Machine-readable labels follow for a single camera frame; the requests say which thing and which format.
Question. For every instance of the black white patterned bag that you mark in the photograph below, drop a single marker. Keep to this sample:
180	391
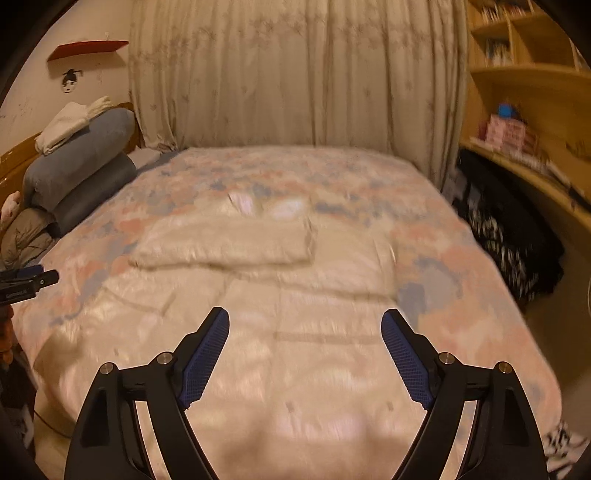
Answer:
565	443

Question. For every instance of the bed with floral cover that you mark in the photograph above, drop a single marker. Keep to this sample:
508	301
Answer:
438	258

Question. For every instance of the beige patterned curtain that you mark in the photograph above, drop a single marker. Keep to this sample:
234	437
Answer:
300	69

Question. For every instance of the person's left hand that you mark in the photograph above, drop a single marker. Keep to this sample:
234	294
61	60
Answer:
4	337

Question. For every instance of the blue-grey pillow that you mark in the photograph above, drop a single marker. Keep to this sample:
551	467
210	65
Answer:
78	166

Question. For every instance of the white shiny puffer jacket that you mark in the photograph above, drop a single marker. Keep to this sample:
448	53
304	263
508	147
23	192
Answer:
277	295

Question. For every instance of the pink drawer organizer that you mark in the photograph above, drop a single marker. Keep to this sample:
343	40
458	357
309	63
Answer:
508	134

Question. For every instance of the wooden bookshelf desk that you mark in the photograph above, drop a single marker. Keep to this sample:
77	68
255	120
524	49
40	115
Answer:
531	78

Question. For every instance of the blue toy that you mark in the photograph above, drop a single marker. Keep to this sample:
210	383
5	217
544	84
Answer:
505	110

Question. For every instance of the brown padded jacket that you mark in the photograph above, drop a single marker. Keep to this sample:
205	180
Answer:
23	235

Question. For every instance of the pink plush toy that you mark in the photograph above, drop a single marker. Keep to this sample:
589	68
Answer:
10	205

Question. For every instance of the black white patterned cloth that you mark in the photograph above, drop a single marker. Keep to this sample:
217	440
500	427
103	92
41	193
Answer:
508	240

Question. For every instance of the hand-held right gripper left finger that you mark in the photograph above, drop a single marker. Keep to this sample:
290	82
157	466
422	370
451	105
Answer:
203	364

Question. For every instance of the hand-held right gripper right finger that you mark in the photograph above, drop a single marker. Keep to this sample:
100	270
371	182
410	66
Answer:
406	360

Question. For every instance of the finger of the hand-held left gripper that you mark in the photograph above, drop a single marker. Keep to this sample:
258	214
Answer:
32	269
44	278

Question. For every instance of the white folded cloth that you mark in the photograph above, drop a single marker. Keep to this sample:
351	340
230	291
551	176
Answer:
64	124

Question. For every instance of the black face wall sticker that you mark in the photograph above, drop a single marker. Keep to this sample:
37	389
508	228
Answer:
71	81

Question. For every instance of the dark grey pillow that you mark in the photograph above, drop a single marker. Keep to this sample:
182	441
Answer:
97	194

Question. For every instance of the red wall shelf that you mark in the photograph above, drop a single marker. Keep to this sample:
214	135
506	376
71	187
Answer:
87	48

